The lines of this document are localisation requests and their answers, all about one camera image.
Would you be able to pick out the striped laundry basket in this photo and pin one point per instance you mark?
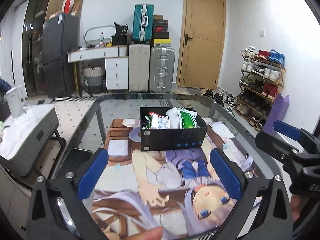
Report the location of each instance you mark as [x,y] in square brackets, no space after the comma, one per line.
[93,79]

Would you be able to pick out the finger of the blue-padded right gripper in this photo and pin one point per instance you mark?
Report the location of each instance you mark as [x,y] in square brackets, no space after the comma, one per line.
[287,129]
[276,148]

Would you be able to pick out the grey white side cabinet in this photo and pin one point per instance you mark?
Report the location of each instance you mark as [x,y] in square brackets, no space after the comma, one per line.
[25,137]

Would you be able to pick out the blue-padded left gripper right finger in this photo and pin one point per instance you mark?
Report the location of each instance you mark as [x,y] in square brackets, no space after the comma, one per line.
[273,219]

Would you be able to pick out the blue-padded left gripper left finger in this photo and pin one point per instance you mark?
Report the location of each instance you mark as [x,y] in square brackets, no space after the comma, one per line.
[56,209]

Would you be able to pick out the wooden door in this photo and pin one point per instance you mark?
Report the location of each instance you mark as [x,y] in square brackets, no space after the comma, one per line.
[202,43]

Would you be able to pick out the blue puffer jacket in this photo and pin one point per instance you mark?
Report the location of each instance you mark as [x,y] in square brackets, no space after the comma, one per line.
[4,86]

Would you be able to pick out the stack of shoe boxes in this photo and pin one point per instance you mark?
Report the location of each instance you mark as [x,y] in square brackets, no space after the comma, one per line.
[160,32]

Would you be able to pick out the anime printed table mat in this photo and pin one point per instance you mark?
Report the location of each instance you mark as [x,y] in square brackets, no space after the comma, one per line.
[177,190]

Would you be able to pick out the teal suitcase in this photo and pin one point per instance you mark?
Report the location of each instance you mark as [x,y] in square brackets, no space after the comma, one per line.
[143,23]

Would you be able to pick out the person's right hand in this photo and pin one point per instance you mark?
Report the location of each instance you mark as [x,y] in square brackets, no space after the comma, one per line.
[297,203]

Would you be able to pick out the black storage box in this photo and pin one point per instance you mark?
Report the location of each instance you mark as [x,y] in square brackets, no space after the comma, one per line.
[168,139]

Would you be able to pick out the beige suitcase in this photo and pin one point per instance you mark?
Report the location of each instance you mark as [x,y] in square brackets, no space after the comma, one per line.
[139,66]

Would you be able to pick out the white drawer desk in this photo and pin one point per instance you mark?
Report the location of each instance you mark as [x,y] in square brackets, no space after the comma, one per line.
[113,59]

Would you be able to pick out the black refrigerator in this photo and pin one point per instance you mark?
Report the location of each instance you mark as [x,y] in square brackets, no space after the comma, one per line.
[60,36]

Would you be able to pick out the silver suitcase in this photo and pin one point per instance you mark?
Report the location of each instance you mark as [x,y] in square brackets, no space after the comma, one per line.
[162,61]

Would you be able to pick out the plastic water bottle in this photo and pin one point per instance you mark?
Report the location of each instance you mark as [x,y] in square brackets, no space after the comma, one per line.
[101,39]

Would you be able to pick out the wooden shoe rack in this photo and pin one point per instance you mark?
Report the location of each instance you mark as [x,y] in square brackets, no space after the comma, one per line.
[261,81]

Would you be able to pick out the person's left hand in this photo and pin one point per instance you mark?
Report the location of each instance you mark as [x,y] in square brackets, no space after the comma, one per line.
[153,234]

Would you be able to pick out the green white cotton pack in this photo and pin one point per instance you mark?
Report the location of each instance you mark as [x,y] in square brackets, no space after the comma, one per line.
[159,121]

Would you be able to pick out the purple bag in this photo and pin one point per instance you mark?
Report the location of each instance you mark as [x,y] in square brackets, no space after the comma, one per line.
[278,112]

